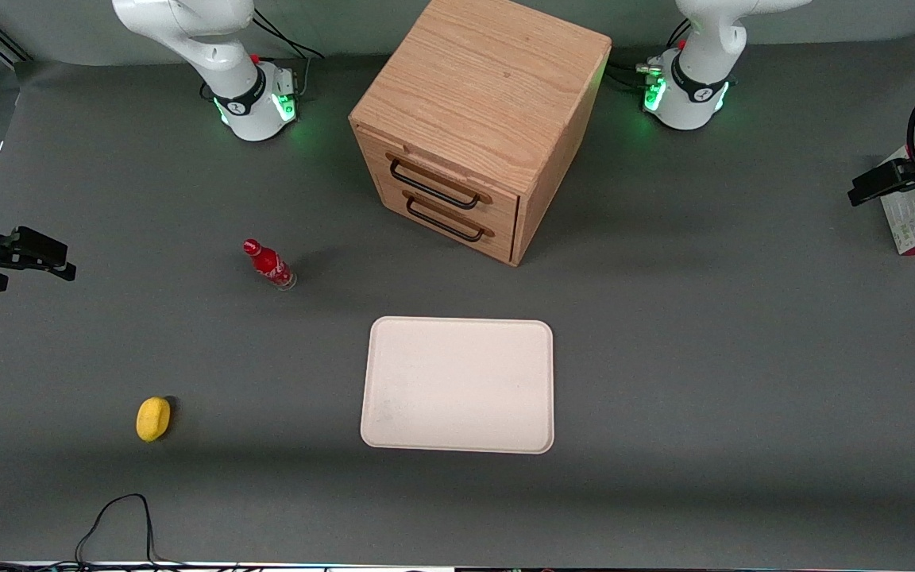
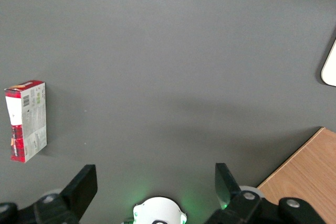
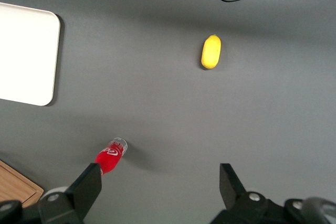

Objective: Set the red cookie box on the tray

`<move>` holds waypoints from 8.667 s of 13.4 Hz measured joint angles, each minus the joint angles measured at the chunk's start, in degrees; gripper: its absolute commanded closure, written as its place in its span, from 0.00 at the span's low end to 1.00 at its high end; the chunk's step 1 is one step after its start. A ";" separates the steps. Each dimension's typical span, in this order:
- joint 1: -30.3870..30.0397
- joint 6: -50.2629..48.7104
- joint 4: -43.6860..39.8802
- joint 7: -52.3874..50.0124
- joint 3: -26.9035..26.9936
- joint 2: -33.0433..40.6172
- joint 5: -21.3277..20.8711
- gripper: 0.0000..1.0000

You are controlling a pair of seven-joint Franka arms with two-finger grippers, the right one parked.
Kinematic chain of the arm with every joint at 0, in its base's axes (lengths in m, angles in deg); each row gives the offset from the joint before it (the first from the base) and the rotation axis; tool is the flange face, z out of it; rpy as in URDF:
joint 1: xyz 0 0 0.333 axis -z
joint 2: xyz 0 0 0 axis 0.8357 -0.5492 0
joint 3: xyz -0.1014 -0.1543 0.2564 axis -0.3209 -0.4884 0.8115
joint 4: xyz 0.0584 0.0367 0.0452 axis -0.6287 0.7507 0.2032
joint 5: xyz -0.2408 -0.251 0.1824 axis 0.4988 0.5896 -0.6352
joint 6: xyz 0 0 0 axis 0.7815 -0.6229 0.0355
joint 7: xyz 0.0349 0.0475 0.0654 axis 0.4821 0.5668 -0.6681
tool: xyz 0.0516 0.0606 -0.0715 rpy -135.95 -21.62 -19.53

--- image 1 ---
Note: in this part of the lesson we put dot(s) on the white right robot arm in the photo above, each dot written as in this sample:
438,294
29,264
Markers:
219,48

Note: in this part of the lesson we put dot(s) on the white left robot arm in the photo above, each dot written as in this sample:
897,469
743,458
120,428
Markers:
700,48

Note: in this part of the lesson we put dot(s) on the cream plastic tray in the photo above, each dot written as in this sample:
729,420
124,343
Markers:
457,385

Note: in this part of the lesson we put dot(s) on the yellow lemon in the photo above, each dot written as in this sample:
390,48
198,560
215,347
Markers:
152,419

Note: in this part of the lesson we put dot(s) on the red cola bottle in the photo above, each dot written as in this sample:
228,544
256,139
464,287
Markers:
268,264

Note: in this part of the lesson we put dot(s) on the dark grey table mat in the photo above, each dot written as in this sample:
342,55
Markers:
704,381

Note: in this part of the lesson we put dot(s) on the wooden drawer cabinet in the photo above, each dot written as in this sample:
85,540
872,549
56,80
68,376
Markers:
489,79

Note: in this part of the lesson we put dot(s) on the aluminium frame rail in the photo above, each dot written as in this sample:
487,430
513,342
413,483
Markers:
1,40

